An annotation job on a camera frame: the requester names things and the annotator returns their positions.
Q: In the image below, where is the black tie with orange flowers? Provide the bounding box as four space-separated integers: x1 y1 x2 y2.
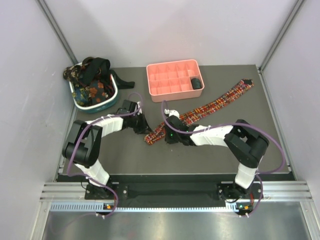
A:
85 80 113 106

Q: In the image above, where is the plain black tie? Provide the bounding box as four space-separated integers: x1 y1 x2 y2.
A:
79 57 135 90

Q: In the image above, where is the teal perforated plastic basket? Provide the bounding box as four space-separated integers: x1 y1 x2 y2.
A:
67 63 119 114

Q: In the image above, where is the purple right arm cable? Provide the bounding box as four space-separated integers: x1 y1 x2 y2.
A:
161 100 286 218

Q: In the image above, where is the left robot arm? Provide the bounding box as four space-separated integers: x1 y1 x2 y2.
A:
62 100 152 200

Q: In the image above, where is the red multicolour checked tie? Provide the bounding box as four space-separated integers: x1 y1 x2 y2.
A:
144 78 254 145

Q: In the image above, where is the dark tie with beige flowers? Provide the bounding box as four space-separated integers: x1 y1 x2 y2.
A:
62 65 86 83

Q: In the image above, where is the pink compartment tray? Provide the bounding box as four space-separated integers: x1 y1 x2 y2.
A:
146 59 205 103

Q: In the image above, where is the rolled dark leaf-pattern tie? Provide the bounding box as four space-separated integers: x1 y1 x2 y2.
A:
190 78 202 90

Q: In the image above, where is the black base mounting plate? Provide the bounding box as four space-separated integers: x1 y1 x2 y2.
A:
84 174 263 209

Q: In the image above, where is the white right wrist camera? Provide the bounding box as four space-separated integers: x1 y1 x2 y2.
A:
163 108 180 118

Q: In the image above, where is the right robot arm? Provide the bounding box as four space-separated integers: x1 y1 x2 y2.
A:
164 115 270 203

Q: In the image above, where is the aluminium frame rail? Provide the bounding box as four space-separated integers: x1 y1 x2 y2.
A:
40 181 312 213

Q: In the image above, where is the blue tie with yellow flowers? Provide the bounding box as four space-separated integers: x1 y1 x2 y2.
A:
72 87 92 107

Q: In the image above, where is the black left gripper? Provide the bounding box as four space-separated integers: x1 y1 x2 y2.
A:
129 111 153 134

